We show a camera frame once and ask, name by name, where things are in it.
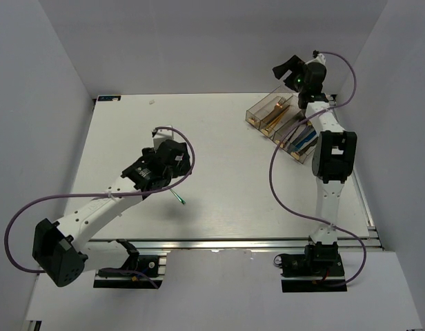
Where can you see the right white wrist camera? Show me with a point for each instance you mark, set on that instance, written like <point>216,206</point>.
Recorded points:
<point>319,57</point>

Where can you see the black knife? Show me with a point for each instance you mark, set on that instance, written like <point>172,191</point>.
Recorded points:
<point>304,149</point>

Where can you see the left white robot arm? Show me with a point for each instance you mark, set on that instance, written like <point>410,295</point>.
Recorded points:
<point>59,246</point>

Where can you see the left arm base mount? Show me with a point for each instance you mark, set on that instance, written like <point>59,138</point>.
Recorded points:
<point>137,272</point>

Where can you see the iridescent rainbow fork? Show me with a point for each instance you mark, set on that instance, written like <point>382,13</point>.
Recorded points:
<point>178,197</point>

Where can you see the blue knife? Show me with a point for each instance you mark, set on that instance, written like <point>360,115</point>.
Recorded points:
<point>303,142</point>

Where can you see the left blue table label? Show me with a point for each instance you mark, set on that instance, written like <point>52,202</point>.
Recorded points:
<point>109,98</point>

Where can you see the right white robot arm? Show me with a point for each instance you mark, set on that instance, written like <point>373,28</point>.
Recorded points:
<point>334,153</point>

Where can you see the clear compartment organizer tray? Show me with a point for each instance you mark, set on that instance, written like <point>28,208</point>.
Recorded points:
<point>287,132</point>

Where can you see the gold chopstick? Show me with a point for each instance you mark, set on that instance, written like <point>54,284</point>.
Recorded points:
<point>275,121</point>
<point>265,131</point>

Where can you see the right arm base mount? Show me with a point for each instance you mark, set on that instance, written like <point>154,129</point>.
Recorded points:
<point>299,277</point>

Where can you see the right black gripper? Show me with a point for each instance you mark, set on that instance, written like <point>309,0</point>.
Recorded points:
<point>294,63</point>

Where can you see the gold ornate fork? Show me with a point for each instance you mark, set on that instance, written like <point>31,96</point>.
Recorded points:
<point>278,109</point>

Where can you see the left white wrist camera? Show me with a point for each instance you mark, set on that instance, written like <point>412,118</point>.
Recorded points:
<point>161,135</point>

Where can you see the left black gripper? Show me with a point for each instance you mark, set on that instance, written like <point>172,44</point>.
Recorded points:
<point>183,167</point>

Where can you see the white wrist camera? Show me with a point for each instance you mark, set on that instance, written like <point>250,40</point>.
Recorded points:
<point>319,57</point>
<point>161,135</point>

